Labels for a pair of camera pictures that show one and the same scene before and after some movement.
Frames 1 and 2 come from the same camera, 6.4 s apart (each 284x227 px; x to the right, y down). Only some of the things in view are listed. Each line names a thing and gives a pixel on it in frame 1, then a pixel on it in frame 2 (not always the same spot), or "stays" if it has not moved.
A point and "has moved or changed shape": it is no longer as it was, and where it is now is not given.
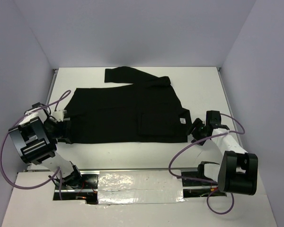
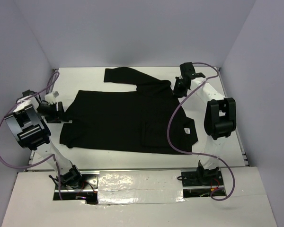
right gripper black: [197, 124] to [176, 92]
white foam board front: [31, 205] stays
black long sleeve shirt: [146, 110] has moved or changed shape
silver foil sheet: [137, 187] stays
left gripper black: [63, 134] to [57, 116]
